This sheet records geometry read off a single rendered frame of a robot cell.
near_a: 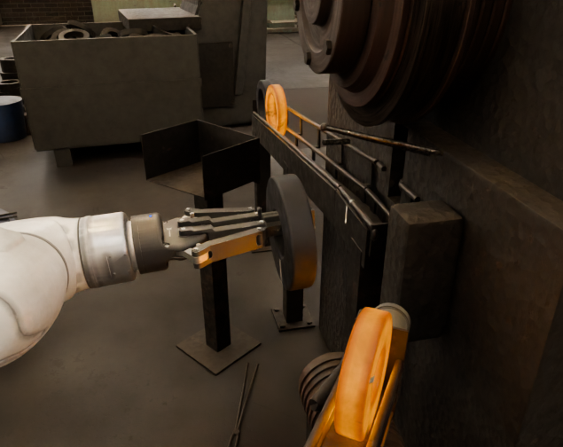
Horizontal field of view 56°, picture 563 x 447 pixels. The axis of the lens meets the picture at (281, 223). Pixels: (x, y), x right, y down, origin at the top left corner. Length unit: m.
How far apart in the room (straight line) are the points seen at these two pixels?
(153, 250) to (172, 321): 1.29
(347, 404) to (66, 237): 0.37
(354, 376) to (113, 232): 0.32
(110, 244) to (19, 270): 0.17
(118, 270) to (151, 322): 1.29
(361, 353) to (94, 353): 1.37
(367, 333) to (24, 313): 0.35
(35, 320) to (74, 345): 1.42
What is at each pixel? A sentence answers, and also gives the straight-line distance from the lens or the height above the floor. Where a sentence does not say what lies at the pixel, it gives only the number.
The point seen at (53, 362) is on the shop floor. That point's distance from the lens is 1.89.
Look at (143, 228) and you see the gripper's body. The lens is 0.66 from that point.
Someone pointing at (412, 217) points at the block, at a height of 0.80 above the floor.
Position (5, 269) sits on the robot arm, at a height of 0.93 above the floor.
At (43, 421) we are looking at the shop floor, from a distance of 1.70.
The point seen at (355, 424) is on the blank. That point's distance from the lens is 0.63.
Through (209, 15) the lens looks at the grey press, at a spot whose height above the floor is 0.79.
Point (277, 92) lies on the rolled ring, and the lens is 1.86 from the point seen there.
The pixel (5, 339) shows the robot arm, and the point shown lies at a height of 0.88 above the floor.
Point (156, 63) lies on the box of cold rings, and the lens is 3.33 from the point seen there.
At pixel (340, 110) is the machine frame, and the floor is 0.80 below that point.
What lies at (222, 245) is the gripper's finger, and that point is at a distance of 0.65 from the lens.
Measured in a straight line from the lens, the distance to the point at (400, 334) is 0.73.
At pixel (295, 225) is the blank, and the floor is 0.87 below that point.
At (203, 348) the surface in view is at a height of 0.01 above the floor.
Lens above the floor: 1.16
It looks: 27 degrees down
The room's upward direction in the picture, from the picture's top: straight up
